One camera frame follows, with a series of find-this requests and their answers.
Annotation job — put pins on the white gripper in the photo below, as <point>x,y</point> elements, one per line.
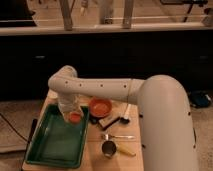
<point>68,104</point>

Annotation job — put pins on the red apple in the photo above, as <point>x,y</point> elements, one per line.
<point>75,118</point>

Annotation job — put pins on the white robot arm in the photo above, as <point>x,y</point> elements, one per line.
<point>167,134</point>

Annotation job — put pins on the green plastic tray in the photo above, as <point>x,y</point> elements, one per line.
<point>57,143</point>

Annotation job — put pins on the white cup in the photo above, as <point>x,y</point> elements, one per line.
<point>52,95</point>

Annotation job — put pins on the orange bowl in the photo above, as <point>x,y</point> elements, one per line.
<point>100,107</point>

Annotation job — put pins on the wooden block with black edge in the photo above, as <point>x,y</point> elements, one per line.
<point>108,121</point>

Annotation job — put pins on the silver fork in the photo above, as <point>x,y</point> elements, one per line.
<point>109,136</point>

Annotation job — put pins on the black white brush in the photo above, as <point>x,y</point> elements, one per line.
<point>125,118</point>

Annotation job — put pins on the yellow-handled measuring cup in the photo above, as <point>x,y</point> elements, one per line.
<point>110,148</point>

